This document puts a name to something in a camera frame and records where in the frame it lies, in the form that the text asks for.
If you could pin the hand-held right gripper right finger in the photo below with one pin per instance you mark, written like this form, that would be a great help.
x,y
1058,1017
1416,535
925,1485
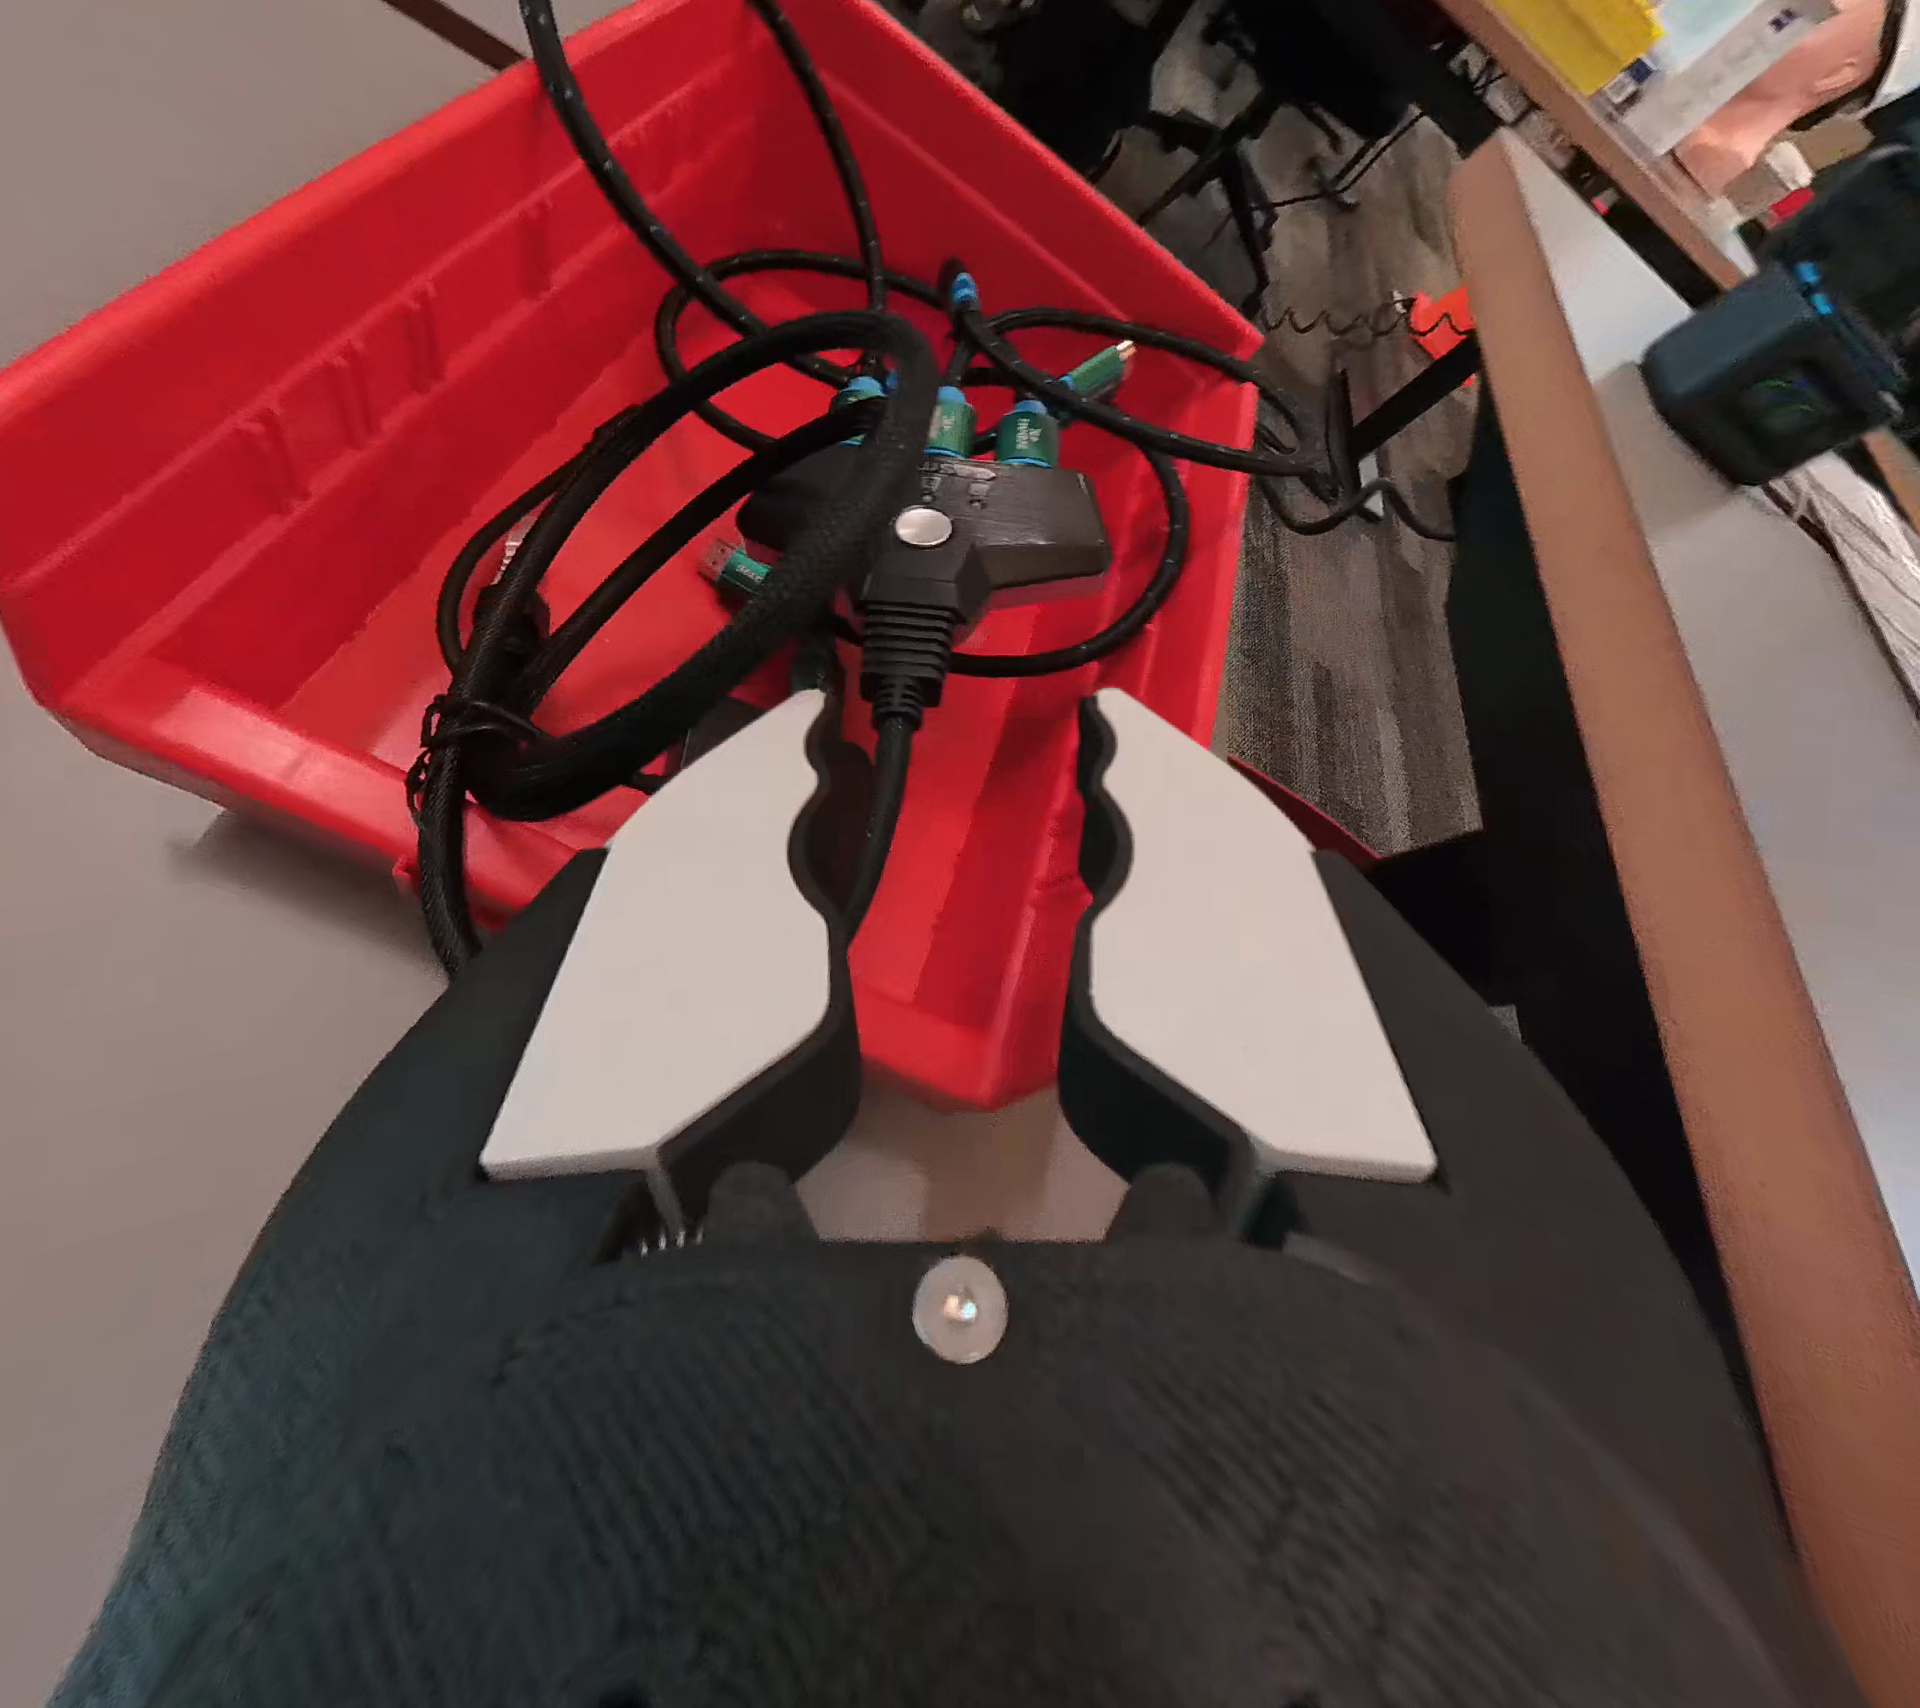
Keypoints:
x,y
1244,988

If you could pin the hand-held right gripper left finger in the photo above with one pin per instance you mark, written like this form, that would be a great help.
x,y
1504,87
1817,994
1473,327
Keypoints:
x,y
674,973

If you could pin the black video switch box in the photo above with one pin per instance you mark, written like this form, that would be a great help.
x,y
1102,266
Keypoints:
x,y
1035,547

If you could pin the red plastic bin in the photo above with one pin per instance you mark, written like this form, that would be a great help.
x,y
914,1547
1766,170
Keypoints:
x,y
301,419

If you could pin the grey desk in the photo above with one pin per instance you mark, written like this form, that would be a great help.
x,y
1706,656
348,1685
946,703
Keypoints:
x,y
180,988

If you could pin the wood-edged grey table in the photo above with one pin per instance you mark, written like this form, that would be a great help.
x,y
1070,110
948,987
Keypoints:
x,y
1770,763

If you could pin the orange tag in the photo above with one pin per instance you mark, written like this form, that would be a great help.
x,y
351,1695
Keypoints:
x,y
1443,320

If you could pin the black office chair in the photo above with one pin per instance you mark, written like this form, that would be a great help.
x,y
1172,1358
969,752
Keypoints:
x,y
1334,28

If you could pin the white box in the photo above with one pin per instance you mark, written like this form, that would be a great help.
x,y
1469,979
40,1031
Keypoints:
x,y
1725,43

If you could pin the black camera device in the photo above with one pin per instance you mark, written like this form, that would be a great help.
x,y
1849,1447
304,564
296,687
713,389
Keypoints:
x,y
1754,380

